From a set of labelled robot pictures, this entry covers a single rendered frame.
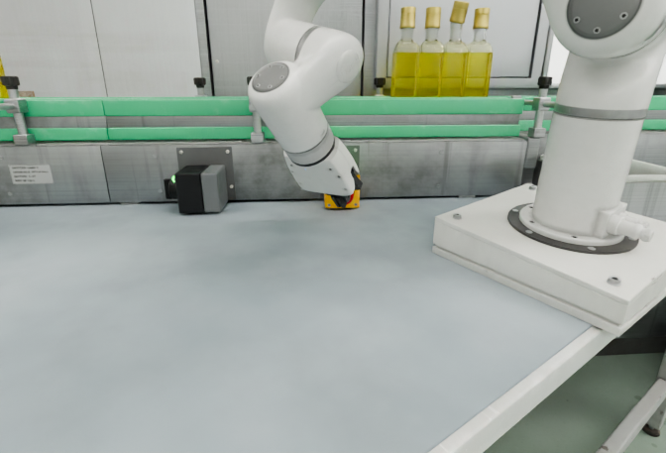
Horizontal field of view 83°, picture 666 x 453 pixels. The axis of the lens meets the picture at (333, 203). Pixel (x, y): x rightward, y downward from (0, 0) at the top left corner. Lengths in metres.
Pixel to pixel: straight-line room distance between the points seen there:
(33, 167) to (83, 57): 3.65
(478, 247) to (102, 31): 4.25
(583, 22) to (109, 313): 0.57
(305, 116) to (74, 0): 4.22
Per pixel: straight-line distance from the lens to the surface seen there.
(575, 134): 0.54
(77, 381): 0.43
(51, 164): 0.96
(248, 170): 0.82
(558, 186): 0.56
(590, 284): 0.49
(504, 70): 1.21
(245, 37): 1.12
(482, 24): 1.03
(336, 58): 0.49
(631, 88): 0.54
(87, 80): 4.59
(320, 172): 0.58
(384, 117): 0.83
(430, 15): 0.99
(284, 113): 0.47
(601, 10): 0.46
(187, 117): 0.85
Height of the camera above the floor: 1.00
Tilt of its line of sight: 18 degrees down
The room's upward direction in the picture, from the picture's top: straight up
